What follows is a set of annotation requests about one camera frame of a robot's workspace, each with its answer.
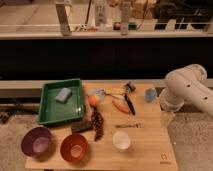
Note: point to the green plastic tray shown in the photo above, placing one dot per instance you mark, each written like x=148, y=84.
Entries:
x=52, y=112

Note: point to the dark green scrub pad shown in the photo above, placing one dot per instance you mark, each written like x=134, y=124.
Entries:
x=81, y=126

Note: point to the dark grape bunch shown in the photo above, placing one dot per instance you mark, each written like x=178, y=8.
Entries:
x=97, y=122

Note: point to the blue cup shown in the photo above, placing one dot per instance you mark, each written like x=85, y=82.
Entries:
x=150, y=95

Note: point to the metal fork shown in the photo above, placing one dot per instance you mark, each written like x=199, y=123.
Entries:
x=129, y=126

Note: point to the black handled knife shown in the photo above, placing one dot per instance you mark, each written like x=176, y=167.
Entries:
x=129, y=103

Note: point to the wooden table board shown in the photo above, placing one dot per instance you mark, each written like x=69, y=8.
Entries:
x=150, y=149

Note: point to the purple bowl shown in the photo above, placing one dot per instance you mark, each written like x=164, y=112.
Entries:
x=36, y=142

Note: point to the blue sponge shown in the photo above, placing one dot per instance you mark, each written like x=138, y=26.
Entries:
x=63, y=95

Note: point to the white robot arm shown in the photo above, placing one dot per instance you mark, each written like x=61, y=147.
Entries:
x=186, y=84

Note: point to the orange fruit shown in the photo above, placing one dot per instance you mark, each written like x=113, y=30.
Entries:
x=94, y=100

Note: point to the orange carrot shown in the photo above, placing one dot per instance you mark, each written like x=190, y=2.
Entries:
x=120, y=107

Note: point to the yellow banana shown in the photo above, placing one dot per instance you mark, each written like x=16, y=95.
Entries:
x=116, y=92

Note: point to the white cup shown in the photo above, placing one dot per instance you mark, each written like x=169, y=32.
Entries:
x=121, y=140

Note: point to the orange bowl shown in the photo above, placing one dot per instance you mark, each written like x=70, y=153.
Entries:
x=74, y=148

